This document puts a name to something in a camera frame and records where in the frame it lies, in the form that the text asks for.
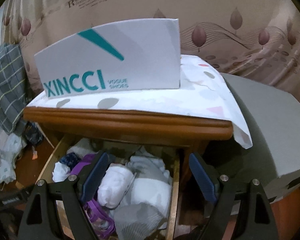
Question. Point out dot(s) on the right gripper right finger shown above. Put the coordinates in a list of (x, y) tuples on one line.
[(255, 219)]

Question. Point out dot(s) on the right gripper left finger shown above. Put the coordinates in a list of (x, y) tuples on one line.
[(41, 220)]

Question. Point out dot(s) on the purple underwear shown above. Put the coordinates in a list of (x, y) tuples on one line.
[(102, 223)]

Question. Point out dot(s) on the white sock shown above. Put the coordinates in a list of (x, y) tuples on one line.
[(114, 185)]

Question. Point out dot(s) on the wooden drawer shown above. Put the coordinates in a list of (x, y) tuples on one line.
[(70, 140)]

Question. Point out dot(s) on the grey knit sock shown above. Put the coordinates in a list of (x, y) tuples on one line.
[(139, 221)]

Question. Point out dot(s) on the white patterned bedsheet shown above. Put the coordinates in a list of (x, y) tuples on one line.
[(11, 147)]

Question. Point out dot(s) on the dark patterned bag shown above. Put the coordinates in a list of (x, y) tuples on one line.
[(32, 134)]

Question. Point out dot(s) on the dark blue speckled sock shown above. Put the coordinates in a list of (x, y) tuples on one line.
[(70, 160)]

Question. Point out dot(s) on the grey foam mattress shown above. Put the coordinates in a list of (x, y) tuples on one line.
[(273, 119)]

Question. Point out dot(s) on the grey plaid garment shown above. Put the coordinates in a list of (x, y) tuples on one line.
[(13, 90)]

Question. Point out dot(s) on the wooden nightstand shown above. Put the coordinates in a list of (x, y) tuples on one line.
[(131, 126)]

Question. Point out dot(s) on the white patterned cloth cover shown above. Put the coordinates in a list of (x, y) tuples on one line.
[(203, 93)]

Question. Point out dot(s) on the beige leaf print curtain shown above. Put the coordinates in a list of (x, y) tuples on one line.
[(255, 39)]

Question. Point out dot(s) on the white XINCCI shoe box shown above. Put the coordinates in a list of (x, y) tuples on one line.
[(138, 54)]

